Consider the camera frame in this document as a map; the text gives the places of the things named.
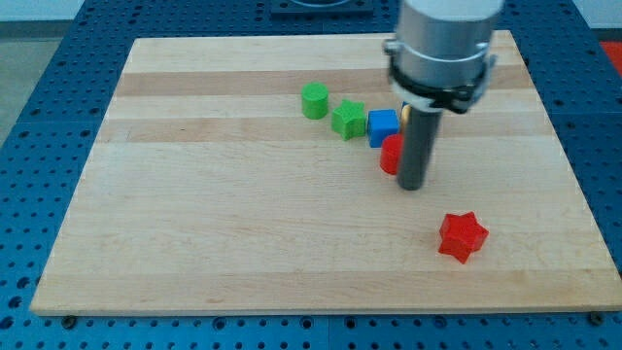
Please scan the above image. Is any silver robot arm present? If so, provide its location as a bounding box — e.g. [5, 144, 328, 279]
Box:
[383, 0, 504, 114]

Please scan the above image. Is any green star block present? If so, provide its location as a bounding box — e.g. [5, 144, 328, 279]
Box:
[331, 99, 366, 141]

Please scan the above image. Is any red star block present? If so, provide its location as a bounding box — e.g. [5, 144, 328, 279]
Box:
[438, 212, 489, 264]

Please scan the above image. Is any wooden board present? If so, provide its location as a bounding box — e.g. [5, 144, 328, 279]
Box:
[30, 31, 621, 316]

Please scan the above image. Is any green cylinder block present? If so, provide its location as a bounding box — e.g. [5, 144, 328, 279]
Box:
[300, 82, 329, 120]

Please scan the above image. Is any red cylinder block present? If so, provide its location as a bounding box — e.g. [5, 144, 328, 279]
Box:
[379, 133, 403, 175]

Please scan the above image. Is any blue cube block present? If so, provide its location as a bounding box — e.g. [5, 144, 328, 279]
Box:
[366, 109, 399, 148]

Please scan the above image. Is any yellow block behind rod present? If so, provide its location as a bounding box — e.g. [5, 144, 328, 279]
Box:
[399, 102, 411, 133]

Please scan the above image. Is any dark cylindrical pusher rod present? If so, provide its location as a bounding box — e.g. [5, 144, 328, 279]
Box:
[397, 107, 442, 191]

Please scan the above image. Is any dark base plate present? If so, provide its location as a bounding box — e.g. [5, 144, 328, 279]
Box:
[269, 0, 374, 17]

